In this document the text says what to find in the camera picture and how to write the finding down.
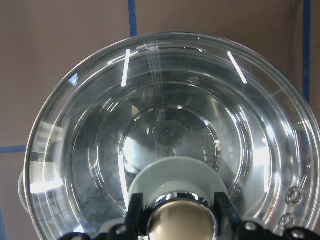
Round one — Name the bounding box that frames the glass pot lid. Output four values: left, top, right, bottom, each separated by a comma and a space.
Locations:
23, 32, 320, 240

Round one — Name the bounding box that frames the pale green cooking pot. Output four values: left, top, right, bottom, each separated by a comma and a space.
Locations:
17, 171, 31, 216

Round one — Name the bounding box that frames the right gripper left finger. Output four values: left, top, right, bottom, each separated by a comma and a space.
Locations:
57, 192, 146, 240

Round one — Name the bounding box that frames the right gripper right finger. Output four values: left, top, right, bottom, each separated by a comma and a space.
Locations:
213, 192, 320, 240

